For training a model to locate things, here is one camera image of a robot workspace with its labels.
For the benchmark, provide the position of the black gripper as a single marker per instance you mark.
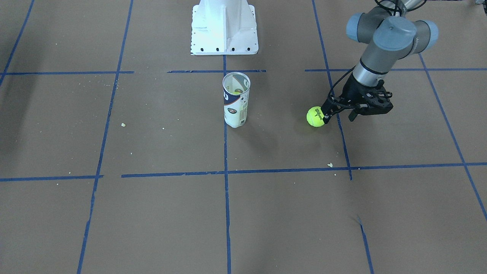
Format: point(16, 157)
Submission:
point(351, 92)

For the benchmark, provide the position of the yellow tennis ball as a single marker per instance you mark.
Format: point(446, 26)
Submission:
point(315, 117)

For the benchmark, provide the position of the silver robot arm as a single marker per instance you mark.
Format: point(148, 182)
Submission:
point(389, 37)

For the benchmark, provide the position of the tennis ball can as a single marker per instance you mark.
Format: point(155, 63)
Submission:
point(236, 106)

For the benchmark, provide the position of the tennis ball inside can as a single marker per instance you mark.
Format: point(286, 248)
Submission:
point(237, 91)

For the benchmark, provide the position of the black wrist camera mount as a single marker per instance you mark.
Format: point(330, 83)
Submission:
point(374, 101)

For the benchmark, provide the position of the white pedestal column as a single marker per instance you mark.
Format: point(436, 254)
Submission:
point(224, 27)

